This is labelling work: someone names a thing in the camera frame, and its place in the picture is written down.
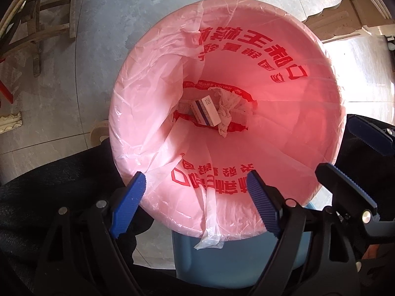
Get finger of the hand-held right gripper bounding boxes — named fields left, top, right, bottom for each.
left=315, top=163, right=395, bottom=255
left=347, top=114, right=395, bottom=156

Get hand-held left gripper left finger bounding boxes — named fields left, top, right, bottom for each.
left=33, top=171, right=147, bottom=296

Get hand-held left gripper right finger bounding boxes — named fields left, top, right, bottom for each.
left=246, top=169, right=361, bottom=296

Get trash bin with pink bag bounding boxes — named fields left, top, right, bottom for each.
left=109, top=0, right=347, bottom=250

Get blue plastic stool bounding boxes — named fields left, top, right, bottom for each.
left=171, top=202, right=312, bottom=284

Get person's black trousers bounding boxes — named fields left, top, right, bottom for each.
left=0, top=114, right=395, bottom=296

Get crumpled white tissue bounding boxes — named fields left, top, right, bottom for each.
left=210, top=87, right=254, bottom=138

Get small white purple-striped box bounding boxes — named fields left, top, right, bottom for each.
left=190, top=96, right=222, bottom=127

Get carved beige furniture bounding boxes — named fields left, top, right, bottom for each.
left=302, top=0, right=395, bottom=42

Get carved beige trim piece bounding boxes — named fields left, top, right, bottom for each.
left=0, top=112, right=23, bottom=134

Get wooden chair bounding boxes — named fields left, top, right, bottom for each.
left=0, top=0, right=78, bottom=77

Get red metal frame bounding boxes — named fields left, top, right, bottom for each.
left=0, top=58, right=14, bottom=105

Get white cables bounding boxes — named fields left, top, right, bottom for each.
left=0, top=0, right=42, bottom=37

